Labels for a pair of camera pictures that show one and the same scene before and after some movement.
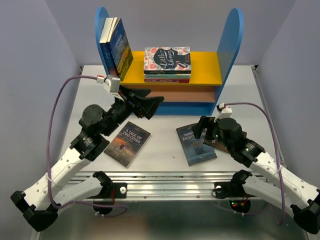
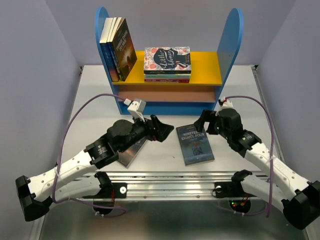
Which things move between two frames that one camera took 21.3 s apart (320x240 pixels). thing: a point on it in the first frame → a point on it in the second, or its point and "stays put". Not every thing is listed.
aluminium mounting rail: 170,185 stays put
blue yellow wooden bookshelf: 209,72 stays put
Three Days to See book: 215,144 → 124,53
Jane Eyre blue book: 109,65 stays put
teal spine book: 167,75 stays put
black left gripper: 147,106 → 160,131
